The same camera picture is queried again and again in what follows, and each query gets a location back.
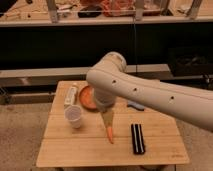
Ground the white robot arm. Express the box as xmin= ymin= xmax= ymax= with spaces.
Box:
xmin=86 ymin=52 xmax=213 ymax=132

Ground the orange carrot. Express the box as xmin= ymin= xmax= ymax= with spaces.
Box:
xmin=107 ymin=126 xmax=114 ymax=144

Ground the blue sponge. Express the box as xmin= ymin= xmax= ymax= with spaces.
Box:
xmin=127 ymin=101 xmax=145 ymax=111

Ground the orange plate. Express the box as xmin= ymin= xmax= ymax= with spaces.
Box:
xmin=79 ymin=85 xmax=97 ymax=110

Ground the clear plastic cup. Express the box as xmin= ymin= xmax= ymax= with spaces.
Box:
xmin=65 ymin=105 xmax=82 ymax=128

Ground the black striped case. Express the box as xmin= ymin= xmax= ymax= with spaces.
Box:
xmin=131 ymin=124 xmax=145 ymax=155

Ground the white labelled bottle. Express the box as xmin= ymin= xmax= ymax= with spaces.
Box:
xmin=64 ymin=84 xmax=78 ymax=107

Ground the wooden folding table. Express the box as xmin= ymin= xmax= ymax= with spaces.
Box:
xmin=36 ymin=81 xmax=189 ymax=168

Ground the long wooden bench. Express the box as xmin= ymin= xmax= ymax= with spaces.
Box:
xmin=0 ymin=64 xmax=171 ymax=87

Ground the hanging thin cable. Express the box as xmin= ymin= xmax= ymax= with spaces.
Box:
xmin=132 ymin=13 xmax=138 ymax=75

